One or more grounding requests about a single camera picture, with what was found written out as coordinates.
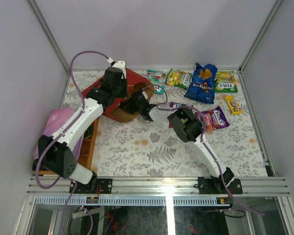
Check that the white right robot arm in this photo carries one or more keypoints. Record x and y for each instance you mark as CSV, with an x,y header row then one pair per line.
x,y
189,125

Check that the teal Fox's mint blossom bag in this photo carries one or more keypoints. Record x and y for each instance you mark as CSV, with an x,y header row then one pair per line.
x,y
158,78

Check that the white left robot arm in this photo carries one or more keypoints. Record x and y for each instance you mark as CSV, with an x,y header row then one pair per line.
x,y
56,150

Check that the purple Fox's berries candy bag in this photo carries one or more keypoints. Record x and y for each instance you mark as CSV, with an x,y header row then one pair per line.
x,y
215,119

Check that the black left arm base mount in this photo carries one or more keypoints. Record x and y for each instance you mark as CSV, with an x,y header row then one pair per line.
x,y
95,186

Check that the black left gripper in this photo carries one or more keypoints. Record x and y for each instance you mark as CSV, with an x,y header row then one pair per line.
x,y
114,84

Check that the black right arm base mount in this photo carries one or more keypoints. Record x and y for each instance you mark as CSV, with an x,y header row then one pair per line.
x,y
207,185

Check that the red paper bag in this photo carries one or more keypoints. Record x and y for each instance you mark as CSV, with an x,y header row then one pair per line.
x,y
134,83

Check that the aluminium frame rail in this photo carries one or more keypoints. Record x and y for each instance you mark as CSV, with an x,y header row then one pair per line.
x,y
178,186

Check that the wooden tray box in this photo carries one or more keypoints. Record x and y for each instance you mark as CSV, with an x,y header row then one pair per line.
x,y
87,145

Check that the floral patterned table mat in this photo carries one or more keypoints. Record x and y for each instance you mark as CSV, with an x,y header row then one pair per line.
x,y
140,148

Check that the blue Doritos chip bag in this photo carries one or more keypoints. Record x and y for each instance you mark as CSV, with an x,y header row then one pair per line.
x,y
202,86

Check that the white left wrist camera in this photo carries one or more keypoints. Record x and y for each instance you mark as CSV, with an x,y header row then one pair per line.
x,y
120,65

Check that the small yellow snack packet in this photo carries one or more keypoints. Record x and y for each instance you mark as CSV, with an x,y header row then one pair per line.
x,y
233,105

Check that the pink purple folded cloth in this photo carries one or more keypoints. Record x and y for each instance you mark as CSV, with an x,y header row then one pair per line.
x,y
57,119

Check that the green Fox's spring tea candy bag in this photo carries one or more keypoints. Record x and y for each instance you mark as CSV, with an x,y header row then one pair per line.
x,y
225,82

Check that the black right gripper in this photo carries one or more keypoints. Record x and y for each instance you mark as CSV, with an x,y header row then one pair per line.
x,y
126,106

